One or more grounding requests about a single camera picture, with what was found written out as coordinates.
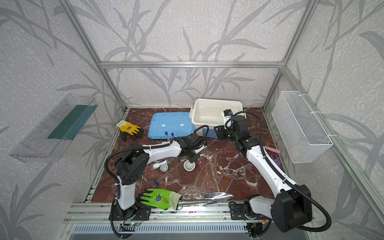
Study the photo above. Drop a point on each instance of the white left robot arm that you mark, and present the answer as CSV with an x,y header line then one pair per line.
x,y
126,167

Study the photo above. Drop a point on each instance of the white plastic storage bin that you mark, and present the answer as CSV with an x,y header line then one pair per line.
x,y
210,112

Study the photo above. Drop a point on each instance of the white ceramic mortar bowl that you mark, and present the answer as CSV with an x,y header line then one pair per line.
x,y
189,166

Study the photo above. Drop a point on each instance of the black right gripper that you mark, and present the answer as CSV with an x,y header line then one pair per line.
x,y
225,132

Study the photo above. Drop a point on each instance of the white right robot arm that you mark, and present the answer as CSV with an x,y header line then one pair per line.
x,y
291,207

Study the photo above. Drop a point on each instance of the yellow black work glove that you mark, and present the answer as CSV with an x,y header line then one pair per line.
x,y
130,130

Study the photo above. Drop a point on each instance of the silver metal trowel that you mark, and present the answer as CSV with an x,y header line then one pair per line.
x,y
208,199

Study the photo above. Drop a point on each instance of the clear plastic wall shelf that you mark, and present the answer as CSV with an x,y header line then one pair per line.
x,y
48,141

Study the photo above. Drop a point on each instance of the blue plastic bin lid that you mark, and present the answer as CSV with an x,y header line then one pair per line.
x,y
178,123

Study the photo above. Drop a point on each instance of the purple pink plastic scoop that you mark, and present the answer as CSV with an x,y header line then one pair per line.
x,y
276,151

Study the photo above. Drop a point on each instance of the green work glove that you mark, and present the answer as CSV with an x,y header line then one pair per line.
x,y
159,198

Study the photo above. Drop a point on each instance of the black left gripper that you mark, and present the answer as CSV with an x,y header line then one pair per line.
x,y
193,150

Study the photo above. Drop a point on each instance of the white wire mesh basket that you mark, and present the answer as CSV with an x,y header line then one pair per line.
x,y
302,133

